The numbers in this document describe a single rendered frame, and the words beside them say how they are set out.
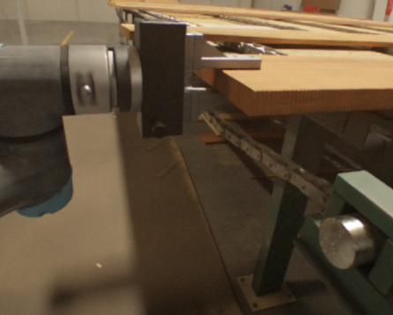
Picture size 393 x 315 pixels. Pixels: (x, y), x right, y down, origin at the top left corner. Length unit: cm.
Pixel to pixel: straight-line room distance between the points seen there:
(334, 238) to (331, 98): 15
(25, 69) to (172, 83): 15
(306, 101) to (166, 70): 15
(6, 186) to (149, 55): 20
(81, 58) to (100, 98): 4
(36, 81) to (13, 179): 10
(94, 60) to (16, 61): 7
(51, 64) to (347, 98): 31
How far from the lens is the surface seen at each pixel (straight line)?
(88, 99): 33
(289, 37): 102
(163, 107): 35
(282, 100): 31
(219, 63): 37
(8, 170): 35
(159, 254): 129
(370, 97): 39
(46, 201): 38
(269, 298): 121
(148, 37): 33
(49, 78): 32
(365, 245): 32
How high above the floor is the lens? 95
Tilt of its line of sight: 28 degrees down
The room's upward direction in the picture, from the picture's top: 4 degrees clockwise
